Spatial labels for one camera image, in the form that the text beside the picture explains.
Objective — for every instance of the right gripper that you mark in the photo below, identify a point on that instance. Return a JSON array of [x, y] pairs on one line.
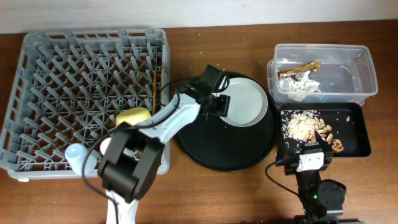
[[290, 167]]

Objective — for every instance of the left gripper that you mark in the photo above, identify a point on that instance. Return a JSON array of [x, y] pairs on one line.
[[224, 104]]

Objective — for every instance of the food scraps and nut shells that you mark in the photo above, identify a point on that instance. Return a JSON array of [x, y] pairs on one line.
[[301, 127]]

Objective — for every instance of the grey round plate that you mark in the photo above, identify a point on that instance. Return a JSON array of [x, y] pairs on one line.
[[248, 102]]

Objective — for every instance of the white paper napkin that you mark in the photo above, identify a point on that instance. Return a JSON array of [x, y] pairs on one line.
[[300, 84]]

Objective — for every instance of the gold snack wrapper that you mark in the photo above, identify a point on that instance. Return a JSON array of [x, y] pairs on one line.
[[300, 69]]

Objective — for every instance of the yellow bowl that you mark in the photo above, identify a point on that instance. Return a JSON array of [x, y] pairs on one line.
[[133, 116]]

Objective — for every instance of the light blue cup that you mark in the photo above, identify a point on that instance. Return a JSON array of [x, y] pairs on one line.
[[75, 155]]

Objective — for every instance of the pink cup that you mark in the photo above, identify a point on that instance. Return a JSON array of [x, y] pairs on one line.
[[105, 143]]

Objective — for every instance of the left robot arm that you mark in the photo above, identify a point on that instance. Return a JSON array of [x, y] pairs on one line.
[[125, 180]]

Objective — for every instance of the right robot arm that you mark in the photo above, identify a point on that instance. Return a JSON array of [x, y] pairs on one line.
[[322, 200]]

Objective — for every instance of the clear plastic waste bin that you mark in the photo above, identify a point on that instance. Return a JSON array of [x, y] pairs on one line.
[[346, 73]]

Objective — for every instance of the grey plastic dishwasher rack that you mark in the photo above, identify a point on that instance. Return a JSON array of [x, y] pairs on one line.
[[69, 88]]

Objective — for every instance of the black rectangular tray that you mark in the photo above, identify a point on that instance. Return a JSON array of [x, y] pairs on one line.
[[346, 121]]

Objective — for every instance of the round black serving tray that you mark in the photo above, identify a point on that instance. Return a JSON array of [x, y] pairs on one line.
[[217, 145]]

